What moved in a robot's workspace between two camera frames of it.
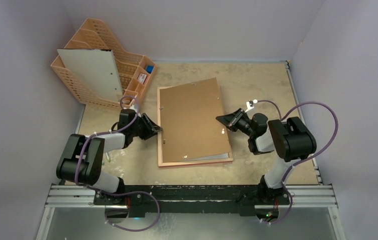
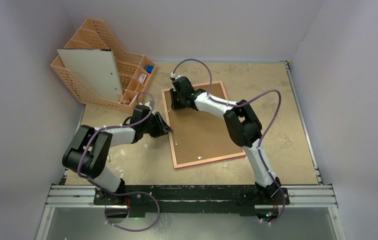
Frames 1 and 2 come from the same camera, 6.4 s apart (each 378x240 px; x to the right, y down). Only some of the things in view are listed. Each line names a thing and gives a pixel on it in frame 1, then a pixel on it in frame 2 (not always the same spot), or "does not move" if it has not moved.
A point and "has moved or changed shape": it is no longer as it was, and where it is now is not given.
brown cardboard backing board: x=189 y=127 has moved or changed shape
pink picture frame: x=201 y=162 -> x=205 y=162
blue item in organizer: x=148 y=68 does not move
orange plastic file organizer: x=134 y=71 does not move
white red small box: x=141 y=78 does not move
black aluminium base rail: x=147 y=200 does not move
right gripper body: x=238 y=119 -> x=176 y=100
